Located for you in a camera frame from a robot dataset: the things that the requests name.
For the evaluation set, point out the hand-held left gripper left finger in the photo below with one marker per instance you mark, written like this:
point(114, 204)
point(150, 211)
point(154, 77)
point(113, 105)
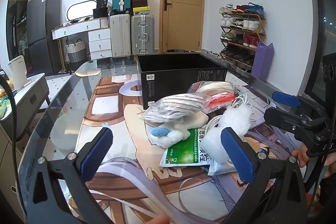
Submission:
point(95, 153)

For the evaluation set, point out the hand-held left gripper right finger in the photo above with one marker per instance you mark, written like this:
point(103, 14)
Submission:
point(237, 155)

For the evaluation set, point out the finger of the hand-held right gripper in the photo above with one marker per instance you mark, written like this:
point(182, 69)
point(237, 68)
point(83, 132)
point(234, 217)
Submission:
point(283, 117)
point(286, 98)

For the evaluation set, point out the white medicine packet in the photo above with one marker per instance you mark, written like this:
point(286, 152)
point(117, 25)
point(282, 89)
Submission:
point(220, 168)

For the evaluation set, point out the bubble wrap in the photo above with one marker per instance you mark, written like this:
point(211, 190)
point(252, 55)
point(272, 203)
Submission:
point(233, 116)

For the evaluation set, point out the green medicine packet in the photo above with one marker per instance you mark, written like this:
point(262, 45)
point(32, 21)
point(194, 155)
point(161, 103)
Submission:
point(186, 150)

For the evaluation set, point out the zip bag of white cloth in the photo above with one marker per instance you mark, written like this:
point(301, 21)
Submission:
point(218, 87)

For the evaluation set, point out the white plush toy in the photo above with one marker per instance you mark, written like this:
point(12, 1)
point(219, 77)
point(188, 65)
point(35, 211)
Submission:
point(170, 134)

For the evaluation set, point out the zip bag of striped socks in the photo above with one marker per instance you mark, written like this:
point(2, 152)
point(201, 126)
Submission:
point(176, 107)

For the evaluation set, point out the black cardboard box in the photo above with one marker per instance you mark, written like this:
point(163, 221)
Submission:
point(170, 79)

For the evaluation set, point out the person's right forearm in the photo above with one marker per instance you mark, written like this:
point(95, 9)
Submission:
point(329, 197)

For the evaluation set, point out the person's right hand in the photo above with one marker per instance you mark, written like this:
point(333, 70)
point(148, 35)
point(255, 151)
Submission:
point(300, 157)

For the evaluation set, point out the person's left hand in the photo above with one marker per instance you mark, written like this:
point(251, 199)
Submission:
point(157, 220)

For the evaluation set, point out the printed table mat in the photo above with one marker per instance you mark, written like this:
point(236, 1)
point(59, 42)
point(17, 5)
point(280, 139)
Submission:
point(110, 113)

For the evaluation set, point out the purple bag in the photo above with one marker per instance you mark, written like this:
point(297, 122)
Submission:
point(262, 61)

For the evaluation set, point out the dark window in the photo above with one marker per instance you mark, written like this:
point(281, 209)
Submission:
point(330, 16)

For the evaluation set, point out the rows of shoes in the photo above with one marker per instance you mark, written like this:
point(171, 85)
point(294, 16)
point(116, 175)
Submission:
point(249, 25)

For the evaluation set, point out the grey side cabinet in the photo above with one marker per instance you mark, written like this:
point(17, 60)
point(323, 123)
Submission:
point(31, 98)

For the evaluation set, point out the wooden shoe rack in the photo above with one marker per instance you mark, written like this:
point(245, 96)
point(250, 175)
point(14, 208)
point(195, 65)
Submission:
point(244, 14)

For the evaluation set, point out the woven basket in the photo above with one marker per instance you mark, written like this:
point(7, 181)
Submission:
point(76, 52)

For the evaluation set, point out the colourful cloth pile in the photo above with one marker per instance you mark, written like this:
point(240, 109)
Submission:
point(2, 107)

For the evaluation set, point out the white kettle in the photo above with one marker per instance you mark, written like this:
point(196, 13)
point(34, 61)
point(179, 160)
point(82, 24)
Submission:
point(17, 69)

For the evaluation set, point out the white dressing table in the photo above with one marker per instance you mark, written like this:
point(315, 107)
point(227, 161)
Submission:
point(99, 35)

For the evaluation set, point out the cream suitcase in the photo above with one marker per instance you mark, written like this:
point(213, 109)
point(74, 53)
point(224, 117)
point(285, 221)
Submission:
point(120, 35)

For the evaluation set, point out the silver suitcase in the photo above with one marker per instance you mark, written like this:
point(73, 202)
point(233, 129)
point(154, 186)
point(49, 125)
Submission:
point(143, 35)

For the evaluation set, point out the wooden door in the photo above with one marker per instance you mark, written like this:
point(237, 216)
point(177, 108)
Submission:
point(183, 3)

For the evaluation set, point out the black bag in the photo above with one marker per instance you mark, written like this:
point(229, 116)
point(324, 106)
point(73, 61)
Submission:
point(99, 12)

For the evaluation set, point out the oval mirror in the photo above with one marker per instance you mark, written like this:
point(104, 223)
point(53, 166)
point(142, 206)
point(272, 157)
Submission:
point(81, 10)

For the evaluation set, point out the grey fridge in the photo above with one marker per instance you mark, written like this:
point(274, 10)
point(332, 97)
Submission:
point(39, 16)

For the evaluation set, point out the dark tall cabinet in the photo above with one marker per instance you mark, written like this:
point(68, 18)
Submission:
point(15, 3)

